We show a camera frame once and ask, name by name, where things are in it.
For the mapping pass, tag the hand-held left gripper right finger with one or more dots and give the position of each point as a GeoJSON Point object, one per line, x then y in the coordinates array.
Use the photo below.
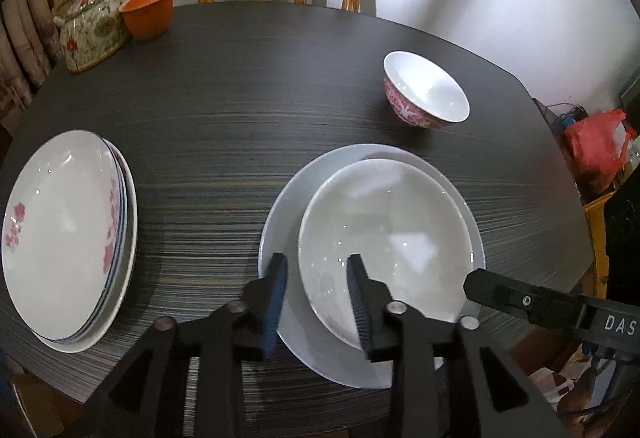
{"type": "Point", "coordinates": [357, 303]}

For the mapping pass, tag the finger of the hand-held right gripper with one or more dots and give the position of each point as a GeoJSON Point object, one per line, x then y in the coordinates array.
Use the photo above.
{"type": "Point", "coordinates": [510, 293]}

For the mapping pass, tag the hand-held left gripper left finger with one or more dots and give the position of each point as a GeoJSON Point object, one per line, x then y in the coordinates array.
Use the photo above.
{"type": "Point", "coordinates": [275, 303]}

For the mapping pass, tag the large white plate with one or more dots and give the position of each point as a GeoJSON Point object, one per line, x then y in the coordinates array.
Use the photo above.
{"type": "Point", "coordinates": [285, 228]}

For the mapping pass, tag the white bowl grey pattern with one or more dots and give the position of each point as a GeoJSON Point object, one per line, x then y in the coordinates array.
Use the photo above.
{"type": "Point", "coordinates": [385, 218]}

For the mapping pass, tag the pink patterned bowl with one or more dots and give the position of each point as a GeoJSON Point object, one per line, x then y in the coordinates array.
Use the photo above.
{"type": "Point", "coordinates": [430, 83]}

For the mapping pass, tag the red plastic bag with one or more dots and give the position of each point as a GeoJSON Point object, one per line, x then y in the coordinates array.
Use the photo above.
{"type": "Point", "coordinates": [595, 143]}

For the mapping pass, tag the orange lidded cup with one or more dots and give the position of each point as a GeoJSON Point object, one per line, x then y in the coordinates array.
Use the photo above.
{"type": "Point", "coordinates": [147, 13]}

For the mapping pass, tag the floral ceramic teapot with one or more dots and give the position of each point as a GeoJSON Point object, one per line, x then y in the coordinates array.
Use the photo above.
{"type": "Point", "coordinates": [90, 28]}

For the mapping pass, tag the beige patterned curtain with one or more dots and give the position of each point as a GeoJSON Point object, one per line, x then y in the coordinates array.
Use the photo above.
{"type": "Point", "coordinates": [25, 43]}

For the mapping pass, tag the yellow wooden frame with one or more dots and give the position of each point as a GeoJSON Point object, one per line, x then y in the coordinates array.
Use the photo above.
{"type": "Point", "coordinates": [595, 238]}

